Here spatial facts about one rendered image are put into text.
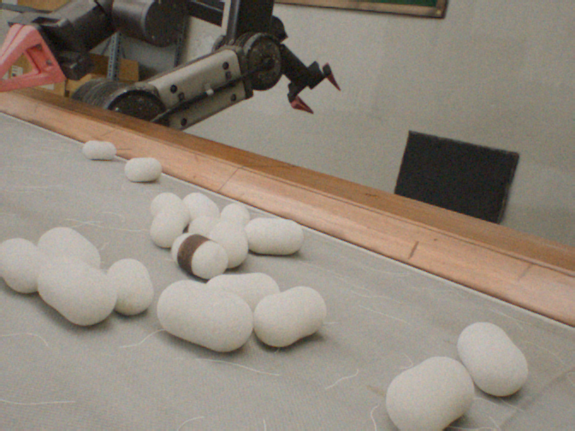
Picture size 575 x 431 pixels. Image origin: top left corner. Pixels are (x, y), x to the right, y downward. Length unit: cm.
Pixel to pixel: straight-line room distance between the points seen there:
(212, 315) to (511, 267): 22
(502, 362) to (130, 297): 14
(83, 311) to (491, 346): 15
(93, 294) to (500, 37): 224
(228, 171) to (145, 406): 34
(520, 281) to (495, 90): 201
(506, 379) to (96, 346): 15
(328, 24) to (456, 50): 61
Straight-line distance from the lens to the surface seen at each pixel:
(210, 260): 28
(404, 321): 29
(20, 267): 25
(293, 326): 22
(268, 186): 47
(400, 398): 19
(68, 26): 70
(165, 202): 36
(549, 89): 231
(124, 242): 33
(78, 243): 26
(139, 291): 23
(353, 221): 42
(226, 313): 21
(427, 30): 249
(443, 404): 19
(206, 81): 103
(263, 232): 33
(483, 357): 23
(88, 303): 22
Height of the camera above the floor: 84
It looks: 13 degrees down
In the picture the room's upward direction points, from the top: 11 degrees clockwise
